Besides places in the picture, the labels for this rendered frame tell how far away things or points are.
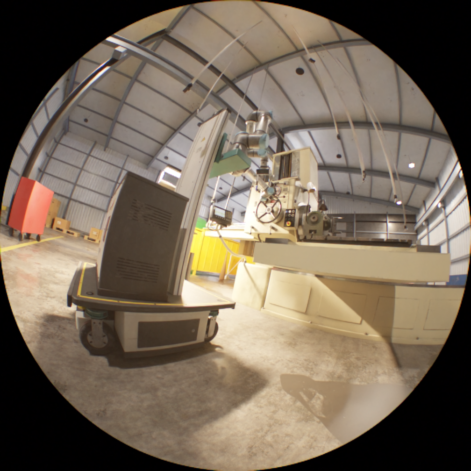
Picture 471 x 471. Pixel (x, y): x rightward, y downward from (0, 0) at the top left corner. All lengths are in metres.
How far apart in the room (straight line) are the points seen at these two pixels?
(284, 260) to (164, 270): 0.55
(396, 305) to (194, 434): 1.83
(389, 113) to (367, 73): 2.25
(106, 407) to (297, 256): 0.96
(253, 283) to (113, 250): 1.89
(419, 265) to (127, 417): 1.11
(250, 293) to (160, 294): 1.65
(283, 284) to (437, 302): 1.88
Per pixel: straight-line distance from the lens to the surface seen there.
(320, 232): 1.81
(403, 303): 1.95
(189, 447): 0.63
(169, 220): 0.77
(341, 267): 0.69
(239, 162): 1.15
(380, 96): 8.85
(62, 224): 7.59
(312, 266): 0.71
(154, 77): 10.42
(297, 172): 3.27
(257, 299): 2.23
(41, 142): 4.79
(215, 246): 4.74
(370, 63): 8.12
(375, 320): 1.91
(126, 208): 0.71
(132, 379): 0.81
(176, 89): 10.30
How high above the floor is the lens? 0.58
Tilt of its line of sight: 9 degrees up
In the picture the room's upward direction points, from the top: 11 degrees clockwise
